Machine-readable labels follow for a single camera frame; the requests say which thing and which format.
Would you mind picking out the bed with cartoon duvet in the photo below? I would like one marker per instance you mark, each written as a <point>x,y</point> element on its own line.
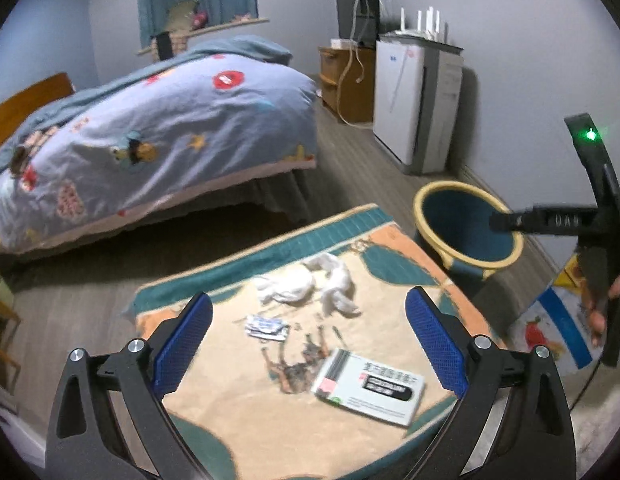
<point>155,125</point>

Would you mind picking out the printed teal and orange mat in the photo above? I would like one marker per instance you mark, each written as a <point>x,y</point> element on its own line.
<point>240,400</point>

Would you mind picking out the printed white and blue bag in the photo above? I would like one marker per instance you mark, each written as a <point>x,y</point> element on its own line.
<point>554,320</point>

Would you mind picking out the white box with black label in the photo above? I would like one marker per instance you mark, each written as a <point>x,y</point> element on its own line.
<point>370,385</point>

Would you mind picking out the wooden window sill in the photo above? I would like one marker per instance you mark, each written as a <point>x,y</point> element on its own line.
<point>240,24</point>

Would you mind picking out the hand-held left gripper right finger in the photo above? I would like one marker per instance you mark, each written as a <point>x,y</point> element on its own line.
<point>434,340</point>

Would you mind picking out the white air purifier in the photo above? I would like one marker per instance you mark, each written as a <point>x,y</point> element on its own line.
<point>399,105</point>

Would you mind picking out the blue silver foil packet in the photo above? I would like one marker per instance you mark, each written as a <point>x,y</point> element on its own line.
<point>267,327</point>

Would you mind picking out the black monitor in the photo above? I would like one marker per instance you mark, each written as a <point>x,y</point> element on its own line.
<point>352,10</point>

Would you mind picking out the white crumpled tissue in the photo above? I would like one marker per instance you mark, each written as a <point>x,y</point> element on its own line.
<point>285,285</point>
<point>337,285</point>

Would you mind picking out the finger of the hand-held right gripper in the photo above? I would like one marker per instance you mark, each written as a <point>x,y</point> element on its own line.
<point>539,220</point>

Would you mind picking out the wooden headboard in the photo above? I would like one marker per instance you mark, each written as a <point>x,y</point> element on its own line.
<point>25,105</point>

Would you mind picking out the person's right hand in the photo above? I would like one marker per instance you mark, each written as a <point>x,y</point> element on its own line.
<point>597,327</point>

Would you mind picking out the black item on sill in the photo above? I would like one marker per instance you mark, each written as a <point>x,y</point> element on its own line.
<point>163,46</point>

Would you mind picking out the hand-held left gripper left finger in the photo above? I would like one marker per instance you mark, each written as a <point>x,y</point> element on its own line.
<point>187,340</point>

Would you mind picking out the wooden cabinet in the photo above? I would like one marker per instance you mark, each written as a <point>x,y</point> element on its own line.
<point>347,90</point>

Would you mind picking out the wooden shelf unit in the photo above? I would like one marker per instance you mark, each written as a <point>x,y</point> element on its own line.
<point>0,330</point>

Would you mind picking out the teal bin with yellow rim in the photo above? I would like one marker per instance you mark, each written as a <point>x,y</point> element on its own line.
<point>464,255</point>

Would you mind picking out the white router with antennas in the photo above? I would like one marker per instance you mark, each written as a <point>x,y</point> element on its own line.
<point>419,30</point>

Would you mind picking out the plush toy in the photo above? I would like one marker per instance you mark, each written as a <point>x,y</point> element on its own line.
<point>185,15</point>

